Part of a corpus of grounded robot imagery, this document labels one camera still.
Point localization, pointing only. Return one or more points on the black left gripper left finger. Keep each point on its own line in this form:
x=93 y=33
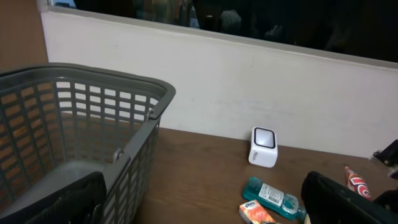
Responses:
x=80 y=202

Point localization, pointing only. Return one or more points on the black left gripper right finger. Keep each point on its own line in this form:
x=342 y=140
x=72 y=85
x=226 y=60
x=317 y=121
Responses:
x=327 y=201

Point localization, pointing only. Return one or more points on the red chocolate bar wrapper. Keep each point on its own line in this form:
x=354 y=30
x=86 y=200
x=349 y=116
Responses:
x=356 y=183

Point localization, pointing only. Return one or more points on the blue mouthwash bottle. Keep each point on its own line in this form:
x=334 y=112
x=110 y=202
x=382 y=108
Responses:
x=286 y=205

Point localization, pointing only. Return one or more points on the small orange snack pack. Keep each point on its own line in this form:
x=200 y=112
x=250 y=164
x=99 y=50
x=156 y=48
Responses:
x=253 y=213

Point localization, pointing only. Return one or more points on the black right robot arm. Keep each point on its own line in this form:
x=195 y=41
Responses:
x=386 y=160

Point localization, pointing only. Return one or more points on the white barcode scanner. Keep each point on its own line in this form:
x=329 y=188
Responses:
x=263 y=147

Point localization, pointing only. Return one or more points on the grey plastic shopping basket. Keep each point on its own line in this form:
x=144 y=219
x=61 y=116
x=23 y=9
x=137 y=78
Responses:
x=61 y=122

